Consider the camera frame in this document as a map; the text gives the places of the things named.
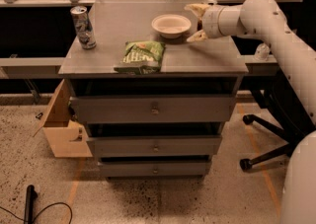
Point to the top grey drawer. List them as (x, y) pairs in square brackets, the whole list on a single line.
[(152, 109)]

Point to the green chip bag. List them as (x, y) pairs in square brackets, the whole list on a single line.
[(141, 58)]

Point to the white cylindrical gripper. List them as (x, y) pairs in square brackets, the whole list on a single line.
[(209, 21)]

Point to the middle grey drawer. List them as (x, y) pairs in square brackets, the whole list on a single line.
[(104, 147)]

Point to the black office chair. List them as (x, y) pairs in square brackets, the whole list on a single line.
[(282, 103)]

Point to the blue silver redbull can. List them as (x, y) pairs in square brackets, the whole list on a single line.
[(83, 27)]

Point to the bottom grey drawer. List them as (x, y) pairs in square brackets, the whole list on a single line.
[(156, 169)]

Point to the black cylinder tool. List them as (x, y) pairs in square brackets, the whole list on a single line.
[(31, 196)]

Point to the clear sanitizer bottle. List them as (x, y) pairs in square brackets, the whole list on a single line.
[(262, 52)]

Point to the grey drawer cabinet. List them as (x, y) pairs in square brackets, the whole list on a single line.
[(205, 68)]

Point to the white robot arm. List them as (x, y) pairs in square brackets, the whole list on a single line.
[(264, 20)]

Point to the grey drawer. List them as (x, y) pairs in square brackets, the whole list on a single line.
[(104, 147), (152, 109), (156, 169)]

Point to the white paper bowl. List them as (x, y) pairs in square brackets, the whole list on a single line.
[(170, 25)]

